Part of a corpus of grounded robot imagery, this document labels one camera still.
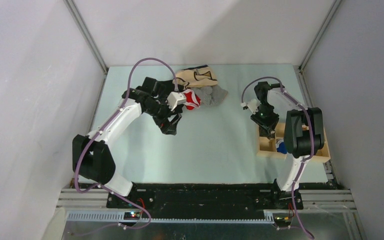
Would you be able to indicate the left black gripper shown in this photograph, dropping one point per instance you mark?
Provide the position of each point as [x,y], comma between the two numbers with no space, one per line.
[170,128]

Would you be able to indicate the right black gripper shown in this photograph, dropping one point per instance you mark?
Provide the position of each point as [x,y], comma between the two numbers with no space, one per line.
[269,124]

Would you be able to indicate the brown boxer briefs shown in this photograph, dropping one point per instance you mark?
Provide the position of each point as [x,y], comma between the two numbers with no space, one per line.
[262,132]

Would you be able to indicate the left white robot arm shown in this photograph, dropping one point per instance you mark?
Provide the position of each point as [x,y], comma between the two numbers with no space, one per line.
[91,154]

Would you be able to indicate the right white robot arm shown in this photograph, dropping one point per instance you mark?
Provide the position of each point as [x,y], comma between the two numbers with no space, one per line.
[303,131]

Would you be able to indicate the rolled blue underwear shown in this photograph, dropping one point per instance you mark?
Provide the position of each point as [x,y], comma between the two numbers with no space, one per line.
[280,146]

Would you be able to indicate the red white underwear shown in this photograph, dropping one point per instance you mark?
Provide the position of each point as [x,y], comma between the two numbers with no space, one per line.
[192,100]

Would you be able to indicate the grey striped underwear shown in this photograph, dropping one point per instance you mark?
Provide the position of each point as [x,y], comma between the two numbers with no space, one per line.
[211,96]

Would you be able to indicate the beige underwear black trim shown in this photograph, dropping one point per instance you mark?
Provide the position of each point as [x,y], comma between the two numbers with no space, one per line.
[196,77]

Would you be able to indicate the wooden compartment box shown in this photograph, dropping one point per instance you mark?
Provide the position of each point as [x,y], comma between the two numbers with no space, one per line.
[267,147]

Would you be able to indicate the right circuit board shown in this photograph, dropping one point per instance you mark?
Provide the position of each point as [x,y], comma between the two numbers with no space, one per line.
[282,222]

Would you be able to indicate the circuit board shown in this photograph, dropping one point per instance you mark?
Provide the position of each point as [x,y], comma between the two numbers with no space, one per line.
[282,222]
[132,215]

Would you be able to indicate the left circuit board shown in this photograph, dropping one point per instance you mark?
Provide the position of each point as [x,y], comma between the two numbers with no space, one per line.
[132,215]

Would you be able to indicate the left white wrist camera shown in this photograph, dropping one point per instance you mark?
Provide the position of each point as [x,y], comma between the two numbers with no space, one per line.
[174,99]

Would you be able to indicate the aluminium frame rail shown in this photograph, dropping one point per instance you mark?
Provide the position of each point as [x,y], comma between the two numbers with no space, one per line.
[329,214]

